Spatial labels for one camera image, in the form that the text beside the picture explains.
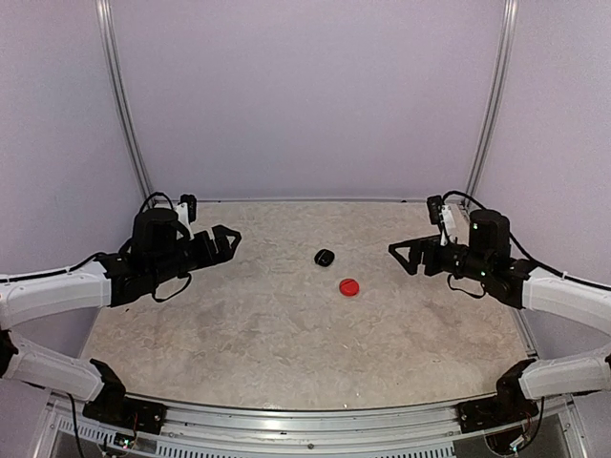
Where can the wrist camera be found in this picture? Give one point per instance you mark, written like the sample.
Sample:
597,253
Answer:
441,215
186,210

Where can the front aluminium rail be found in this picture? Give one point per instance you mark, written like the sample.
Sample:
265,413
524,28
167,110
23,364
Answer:
193,430

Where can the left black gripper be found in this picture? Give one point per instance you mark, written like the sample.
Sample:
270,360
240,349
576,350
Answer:
223,252

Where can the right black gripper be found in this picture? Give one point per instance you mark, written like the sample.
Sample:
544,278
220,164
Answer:
429,245

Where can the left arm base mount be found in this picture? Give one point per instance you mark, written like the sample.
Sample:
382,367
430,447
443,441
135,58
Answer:
112,406

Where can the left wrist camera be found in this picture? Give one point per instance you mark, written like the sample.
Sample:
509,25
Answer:
186,210

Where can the aluminium frame post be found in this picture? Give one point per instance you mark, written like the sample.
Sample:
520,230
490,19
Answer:
502,63
103,9

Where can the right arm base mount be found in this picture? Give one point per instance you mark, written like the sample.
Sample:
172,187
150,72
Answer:
507,406

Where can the left aluminium frame post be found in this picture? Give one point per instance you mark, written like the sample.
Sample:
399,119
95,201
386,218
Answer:
103,9

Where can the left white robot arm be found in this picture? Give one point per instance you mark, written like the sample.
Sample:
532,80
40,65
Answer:
163,247

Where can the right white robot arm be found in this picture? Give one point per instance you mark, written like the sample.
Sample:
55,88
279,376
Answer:
524,285

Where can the black earbud charging case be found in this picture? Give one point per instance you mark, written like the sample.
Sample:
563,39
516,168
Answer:
324,257

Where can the red earbud charging case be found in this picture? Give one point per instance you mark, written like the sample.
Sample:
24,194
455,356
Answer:
349,287

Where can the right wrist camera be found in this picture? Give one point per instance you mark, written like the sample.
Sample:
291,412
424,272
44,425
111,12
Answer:
441,215

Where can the right aluminium frame post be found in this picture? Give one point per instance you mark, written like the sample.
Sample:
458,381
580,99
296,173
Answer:
502,63

